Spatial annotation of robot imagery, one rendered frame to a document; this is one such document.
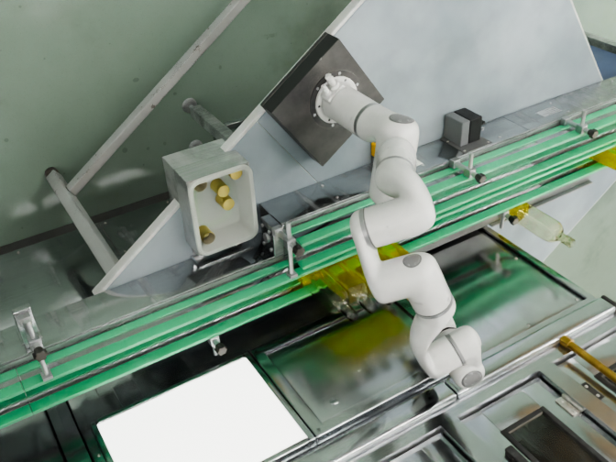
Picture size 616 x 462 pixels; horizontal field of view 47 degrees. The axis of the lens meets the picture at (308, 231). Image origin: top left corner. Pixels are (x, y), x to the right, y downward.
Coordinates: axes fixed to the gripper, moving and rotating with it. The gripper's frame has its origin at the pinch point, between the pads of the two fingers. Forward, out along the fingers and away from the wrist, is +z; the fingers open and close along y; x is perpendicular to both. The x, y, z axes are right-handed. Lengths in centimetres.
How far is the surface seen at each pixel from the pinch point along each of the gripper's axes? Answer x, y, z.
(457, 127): -31, 22, 47
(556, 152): -67, 8, 46
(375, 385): 16.5, -13.1, -12.2
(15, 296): 105, -17, 58
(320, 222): 19.2, 13.5, 23.6
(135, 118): 61, 23, 86
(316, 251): 21.0, 5.7, 21.5
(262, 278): 37.0, 3.2, 17.9
